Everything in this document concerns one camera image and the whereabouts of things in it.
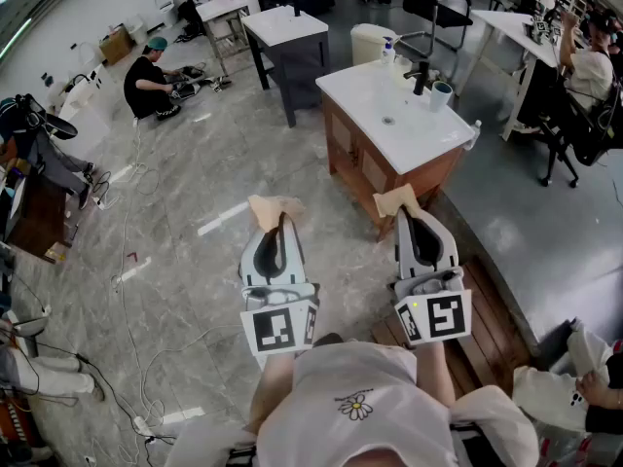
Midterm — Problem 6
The beige trash bin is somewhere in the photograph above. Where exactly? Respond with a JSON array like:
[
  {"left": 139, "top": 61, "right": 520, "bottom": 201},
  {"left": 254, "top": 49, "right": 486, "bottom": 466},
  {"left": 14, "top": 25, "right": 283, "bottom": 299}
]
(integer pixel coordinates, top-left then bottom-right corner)
[{"left": 349, "top": 22, "right": 398, "bottom": 67}]

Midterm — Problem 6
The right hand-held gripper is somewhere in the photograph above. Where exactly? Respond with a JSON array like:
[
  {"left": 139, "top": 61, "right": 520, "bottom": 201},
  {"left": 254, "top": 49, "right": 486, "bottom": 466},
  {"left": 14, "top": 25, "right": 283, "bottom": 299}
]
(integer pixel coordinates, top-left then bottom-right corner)
[{"left": 387, "top": 205, "right": 474, "bottom": 345}]

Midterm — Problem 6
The wooden vanity cabinet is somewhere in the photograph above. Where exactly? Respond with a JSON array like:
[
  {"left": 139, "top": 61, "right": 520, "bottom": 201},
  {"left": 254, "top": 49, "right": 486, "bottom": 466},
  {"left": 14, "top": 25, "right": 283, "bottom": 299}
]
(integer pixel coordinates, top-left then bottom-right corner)
[{"left": 321, "top": 92, "right": 467, "bottom": 242}]

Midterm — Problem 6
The person's right forearm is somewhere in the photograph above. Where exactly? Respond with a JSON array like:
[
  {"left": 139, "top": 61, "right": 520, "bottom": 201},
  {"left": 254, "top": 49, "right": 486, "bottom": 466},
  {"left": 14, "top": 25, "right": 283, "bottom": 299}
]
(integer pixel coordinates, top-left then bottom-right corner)
[{"left": 413, "top": 340, "right": 459, "bottom": 404}]

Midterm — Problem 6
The white desk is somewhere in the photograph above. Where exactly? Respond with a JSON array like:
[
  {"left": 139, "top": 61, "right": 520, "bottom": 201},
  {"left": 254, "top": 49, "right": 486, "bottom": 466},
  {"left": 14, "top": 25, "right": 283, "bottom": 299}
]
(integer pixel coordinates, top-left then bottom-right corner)
[{"left": 468, "top": 9, "right": 571, "bottom": 143}]

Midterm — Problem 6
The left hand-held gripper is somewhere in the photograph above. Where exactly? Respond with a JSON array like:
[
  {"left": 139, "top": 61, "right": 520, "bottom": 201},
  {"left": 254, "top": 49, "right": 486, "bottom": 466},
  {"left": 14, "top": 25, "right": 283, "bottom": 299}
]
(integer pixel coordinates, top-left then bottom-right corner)
[{"left": 238, "top": 213, "right": 321, "bottom": 358}]

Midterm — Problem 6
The person's white shirt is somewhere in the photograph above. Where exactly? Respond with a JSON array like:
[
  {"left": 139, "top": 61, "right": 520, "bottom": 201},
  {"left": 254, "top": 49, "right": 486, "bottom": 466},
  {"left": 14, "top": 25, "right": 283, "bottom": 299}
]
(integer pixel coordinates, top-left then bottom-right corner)
[{"left": 165, "top": 340, "right": 541, "bottom": 467}]

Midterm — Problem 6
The cardboard box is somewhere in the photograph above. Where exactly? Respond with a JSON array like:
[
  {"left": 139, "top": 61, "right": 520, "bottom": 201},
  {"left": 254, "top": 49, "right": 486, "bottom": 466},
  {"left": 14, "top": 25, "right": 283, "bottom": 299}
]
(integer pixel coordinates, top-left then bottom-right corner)
[{"left": 98, "top": 25, "right": 135, "bottom": 67}]

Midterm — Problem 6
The white toilet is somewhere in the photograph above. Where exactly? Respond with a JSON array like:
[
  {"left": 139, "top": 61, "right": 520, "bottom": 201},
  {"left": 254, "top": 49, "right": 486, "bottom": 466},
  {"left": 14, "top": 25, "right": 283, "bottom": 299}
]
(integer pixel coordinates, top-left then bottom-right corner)
[{"left": 154, "top": 0, "right": 178, "bottom": 29}]

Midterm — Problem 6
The white cup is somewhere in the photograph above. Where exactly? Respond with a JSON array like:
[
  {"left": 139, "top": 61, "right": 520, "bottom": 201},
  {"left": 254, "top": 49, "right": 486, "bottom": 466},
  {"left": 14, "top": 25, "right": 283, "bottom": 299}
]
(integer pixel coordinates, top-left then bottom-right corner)
[{"left": 428, "top": 80, "right": 455, "bottom": 114}]

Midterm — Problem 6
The metal table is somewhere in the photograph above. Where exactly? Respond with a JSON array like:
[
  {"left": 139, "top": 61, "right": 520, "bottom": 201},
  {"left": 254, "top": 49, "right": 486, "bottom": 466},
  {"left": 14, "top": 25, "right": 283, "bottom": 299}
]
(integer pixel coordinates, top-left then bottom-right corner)
[{"left": 194, "top": 0, "right": 252, "bottom": 75}]

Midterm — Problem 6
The dark grey vanity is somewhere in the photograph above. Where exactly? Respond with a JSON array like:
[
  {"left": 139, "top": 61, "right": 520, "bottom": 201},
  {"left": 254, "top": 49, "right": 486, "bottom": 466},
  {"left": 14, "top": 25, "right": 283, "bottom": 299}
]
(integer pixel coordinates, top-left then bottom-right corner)
[{"left": 240, "top": 4, "right": 332, "bottom": 128}]

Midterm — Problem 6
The person's left forearm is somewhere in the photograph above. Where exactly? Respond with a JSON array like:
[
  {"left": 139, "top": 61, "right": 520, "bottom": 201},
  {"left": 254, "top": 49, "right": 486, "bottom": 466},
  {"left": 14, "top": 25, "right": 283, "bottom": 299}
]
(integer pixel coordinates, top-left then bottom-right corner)
[{"left": 247, "top": 351, "right": 299, "bottom": 433}]

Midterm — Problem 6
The black office chair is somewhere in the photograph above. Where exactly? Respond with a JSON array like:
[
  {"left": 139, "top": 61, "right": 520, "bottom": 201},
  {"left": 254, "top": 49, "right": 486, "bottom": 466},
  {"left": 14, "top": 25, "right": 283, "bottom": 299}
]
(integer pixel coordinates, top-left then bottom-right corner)
[{"left": 536, "top": 79, "right": 623, "bottom": 190}]

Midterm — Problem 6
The wooden slat platform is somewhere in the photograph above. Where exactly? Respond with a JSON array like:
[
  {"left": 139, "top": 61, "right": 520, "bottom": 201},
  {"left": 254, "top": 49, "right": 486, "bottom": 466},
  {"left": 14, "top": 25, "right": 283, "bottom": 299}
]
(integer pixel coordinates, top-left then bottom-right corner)
[{"left": 371, "top": 254, "right": 532, "bottom": 399}]

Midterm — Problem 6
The black metal frame chair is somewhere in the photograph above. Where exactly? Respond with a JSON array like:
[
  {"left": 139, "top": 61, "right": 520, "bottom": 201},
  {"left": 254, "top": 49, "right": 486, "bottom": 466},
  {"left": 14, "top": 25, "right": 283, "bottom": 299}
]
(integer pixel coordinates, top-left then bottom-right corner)
[{"left": 397, "top": 0, "right": 474, "bottom": 60}]

